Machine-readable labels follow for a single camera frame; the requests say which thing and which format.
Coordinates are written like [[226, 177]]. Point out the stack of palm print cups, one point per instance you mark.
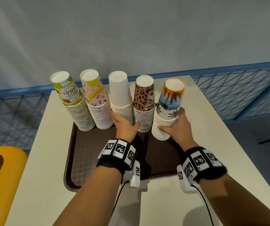
[[170, 103]]

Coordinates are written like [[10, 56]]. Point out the person's left forearm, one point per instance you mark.
[[90, 200]]

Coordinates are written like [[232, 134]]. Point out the black left wristband with markers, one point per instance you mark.
[[116, 155]]

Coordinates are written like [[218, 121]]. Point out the stack of pink dotted cups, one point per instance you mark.
[[97, 101]]

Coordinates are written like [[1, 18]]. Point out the person's right thumb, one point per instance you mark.
[[164, 129]]

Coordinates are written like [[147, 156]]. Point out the person's right hand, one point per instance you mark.
[[182, 134]]

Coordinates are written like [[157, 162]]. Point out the person's right forearm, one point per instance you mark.
[[236, 204]]

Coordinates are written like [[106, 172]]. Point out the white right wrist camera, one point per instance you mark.
[[184, 183]]

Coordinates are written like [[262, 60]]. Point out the black right wristband with markers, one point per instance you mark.
[[204, 164]]

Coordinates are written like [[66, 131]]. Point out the blue mesh fence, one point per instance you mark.
[[238, 91]]

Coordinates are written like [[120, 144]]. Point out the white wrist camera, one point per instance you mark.
[[133, 176], [184, 183]]

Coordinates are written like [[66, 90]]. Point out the stack of leopard print cups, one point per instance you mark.
[[144, 103]]

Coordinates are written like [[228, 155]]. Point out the black wristband with markers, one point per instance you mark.
[[116, 155], [204, 164]]

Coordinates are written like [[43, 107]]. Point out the person's left thumb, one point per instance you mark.
[[136, 126]]

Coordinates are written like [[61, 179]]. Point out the brown plastic serving tray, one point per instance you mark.
[[87, 152]]

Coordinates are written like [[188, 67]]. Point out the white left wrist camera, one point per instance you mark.
[[133, 176]]

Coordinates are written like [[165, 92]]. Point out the person's left hand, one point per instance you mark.
[[123, 129]]

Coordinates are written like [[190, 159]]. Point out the stack of plain white cups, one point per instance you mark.
[[120, 94]]

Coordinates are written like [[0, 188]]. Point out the stack of fruit print cups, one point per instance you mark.
[[72, 98]]

